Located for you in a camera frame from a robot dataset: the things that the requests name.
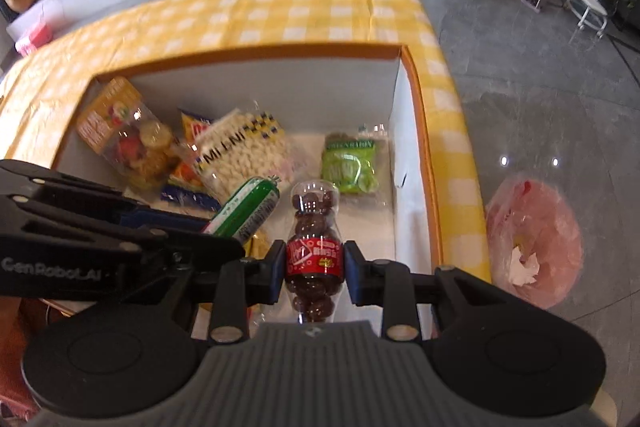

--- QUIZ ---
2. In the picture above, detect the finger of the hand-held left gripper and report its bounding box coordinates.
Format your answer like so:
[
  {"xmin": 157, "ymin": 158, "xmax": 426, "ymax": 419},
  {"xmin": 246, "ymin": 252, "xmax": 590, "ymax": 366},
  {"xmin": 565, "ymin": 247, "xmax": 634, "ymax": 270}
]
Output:
[
  {"xmin": 0, "ymin": 193, "xmax": 247, "ymax": 264},
  {"xmin": 0, "ymin": 159, "xmax": 213, "ymax": 234}
]

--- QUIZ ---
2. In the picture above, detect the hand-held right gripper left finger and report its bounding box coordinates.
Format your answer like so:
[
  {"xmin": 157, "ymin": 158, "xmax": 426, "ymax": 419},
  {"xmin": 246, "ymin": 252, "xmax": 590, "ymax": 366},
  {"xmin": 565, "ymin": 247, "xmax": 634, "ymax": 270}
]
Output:
[{"xmin": 190, "ymin": 239, "xmax": 287, "ymax": 344}]

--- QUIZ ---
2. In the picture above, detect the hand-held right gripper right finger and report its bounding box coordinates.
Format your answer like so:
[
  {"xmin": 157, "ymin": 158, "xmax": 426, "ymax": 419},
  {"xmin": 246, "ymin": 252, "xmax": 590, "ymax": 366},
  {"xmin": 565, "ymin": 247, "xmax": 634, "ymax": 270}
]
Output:
[{"xmin": 341, "ymin": 240, "xmax": 506, "ymax": 343}]

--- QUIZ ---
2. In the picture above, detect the yellow mango snack packet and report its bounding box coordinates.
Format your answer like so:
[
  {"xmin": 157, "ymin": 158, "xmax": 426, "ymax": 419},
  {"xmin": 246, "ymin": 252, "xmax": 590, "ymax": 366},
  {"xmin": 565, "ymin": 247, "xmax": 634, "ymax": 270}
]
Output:
[{"xmin": 245, "ymin": 229, "xmax": 274, "ymax": 261}]

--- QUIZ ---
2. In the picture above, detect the yellow blue snack packet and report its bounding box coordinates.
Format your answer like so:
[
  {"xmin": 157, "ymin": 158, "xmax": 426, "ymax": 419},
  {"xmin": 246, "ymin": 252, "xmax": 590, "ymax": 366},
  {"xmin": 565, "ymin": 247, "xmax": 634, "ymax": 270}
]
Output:
[{"xmin": 159, "ymin": 109, "xmax": 224, "ymax": 213}]

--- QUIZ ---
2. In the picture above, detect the chocolate ball bottle red label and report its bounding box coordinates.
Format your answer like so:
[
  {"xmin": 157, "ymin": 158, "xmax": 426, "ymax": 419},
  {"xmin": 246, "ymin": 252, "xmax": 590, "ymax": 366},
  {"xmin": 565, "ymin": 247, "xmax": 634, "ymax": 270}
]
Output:
[{"xmin": 284, "ymin": 180, "xmax": 346, "ymax": 326}]

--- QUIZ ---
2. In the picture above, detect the green white sausage stick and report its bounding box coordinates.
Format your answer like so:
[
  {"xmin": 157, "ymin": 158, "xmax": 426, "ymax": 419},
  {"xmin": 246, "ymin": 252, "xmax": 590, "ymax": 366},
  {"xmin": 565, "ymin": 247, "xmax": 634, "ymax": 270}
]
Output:
[{"xmin": 202, "ymin": 175, "xmax": 281, "ymax": 244}]

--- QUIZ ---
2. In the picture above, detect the orange fruit snack packet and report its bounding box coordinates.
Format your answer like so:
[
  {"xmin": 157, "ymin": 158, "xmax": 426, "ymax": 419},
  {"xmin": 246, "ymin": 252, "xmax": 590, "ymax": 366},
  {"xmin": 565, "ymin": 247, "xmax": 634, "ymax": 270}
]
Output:
[{"xmin": 75, "ymin": 76, "xmax": 181, "ymax": 193}]

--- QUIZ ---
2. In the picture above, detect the marshmallow packet with checkered label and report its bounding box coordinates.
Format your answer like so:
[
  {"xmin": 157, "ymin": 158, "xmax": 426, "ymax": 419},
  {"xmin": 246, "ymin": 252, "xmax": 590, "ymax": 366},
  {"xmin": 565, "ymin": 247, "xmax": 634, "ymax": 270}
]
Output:
[{"xmin": 192, "ymin": 106, "xmax": 301, "ymax": 203}]

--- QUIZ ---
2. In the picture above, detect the green label snack packet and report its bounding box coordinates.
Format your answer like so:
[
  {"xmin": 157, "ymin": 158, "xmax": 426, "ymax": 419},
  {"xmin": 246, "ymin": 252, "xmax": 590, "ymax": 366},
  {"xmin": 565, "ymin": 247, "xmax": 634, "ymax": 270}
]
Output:
[{"xmin": 319, "ymin": 131, "xmax": 391, "ymax": 196}]

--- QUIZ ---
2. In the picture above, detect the orange cardboard box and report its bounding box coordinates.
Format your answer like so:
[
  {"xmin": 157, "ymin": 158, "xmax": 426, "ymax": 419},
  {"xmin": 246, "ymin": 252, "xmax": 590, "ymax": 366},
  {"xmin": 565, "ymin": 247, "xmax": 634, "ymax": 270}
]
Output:
[{"xmin": 50, "ymin": 42, "xmax": 446, "ymax": 341}]

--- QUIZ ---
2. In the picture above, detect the white crumpled tissue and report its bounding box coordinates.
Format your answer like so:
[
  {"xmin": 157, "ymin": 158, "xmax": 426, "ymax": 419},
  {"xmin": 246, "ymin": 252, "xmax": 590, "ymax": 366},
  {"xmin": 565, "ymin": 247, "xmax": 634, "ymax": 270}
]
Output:
[{"xmin": 509, "ymin": 246, "xmax": 542, "ymax": 286}]

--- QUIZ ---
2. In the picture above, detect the pink plastic bag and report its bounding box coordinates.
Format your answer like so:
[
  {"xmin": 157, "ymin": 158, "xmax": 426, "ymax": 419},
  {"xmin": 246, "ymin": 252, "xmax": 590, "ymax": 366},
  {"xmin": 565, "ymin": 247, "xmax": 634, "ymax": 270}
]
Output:
[{"xmin": 483, "ymin": 174, "xmax": 585, "ymax": 311}]

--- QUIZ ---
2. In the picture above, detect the red box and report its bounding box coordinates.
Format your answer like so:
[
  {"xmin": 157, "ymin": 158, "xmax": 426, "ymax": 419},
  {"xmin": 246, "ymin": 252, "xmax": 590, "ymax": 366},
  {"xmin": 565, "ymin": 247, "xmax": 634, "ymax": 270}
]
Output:
[{"xmin": 13, "ymin": 22, "xmax": 54, "ymax": 57}]

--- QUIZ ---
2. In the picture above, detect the yellow checkered tablecloth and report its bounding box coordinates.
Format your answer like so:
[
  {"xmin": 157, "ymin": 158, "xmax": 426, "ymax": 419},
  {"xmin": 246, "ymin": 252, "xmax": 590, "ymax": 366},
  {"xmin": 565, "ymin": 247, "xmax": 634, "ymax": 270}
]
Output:
[{"xmin": 0, "ymin": 0, "xmax": 494, "ymax": 289}]

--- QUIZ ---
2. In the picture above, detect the white round stool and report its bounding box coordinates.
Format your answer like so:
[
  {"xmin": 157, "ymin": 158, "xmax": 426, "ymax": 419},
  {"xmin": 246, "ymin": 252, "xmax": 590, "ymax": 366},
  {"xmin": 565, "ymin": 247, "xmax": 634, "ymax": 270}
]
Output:
[{"xmin": 567, "ymin": 0, "xmax": 610, "ymax": 39}]

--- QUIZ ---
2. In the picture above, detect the black floor cable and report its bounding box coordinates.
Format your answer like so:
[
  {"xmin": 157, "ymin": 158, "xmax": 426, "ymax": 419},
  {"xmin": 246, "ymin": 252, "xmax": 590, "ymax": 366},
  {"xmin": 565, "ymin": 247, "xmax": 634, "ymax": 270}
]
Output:
[{"xmin": 604, "ymin": 33, "xmax": 640, "ymax": 84}]

